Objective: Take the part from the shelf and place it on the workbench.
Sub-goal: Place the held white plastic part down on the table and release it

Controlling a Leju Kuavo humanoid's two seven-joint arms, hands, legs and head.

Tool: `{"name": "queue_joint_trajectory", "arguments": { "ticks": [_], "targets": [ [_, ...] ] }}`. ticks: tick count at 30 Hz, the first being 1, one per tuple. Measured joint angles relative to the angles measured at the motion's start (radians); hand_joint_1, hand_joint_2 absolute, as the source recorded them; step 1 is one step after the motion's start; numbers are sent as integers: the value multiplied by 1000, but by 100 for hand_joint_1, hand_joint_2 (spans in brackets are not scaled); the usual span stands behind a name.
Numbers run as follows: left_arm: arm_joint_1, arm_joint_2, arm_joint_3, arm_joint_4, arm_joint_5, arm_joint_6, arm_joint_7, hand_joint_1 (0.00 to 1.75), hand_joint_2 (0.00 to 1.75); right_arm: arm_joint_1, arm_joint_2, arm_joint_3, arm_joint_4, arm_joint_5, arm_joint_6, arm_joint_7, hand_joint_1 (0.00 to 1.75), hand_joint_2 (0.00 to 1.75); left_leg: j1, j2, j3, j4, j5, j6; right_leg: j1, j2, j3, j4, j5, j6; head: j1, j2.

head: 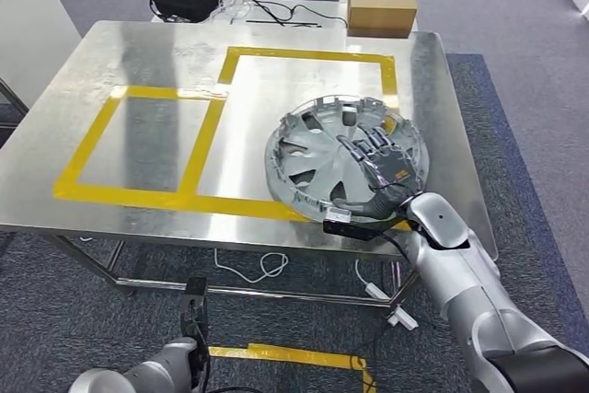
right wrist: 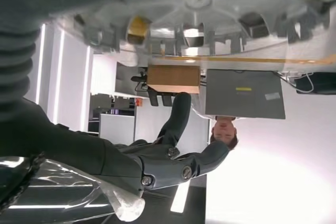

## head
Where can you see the brown cardboard box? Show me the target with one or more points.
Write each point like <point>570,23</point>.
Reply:
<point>382,6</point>

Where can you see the grey plastic wheel hubcap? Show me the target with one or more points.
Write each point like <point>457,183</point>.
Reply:
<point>313,158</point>

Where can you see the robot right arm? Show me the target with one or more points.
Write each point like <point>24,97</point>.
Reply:
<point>469,286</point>

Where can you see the steel workbench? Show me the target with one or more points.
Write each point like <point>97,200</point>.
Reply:
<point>161,73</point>

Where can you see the white power strip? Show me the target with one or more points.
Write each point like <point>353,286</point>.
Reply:
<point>400,317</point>

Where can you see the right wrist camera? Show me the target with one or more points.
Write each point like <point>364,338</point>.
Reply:
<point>338,215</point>

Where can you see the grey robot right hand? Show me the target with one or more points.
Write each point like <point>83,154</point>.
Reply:
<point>391,167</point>

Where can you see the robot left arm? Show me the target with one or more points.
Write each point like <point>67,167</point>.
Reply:
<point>147,369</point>

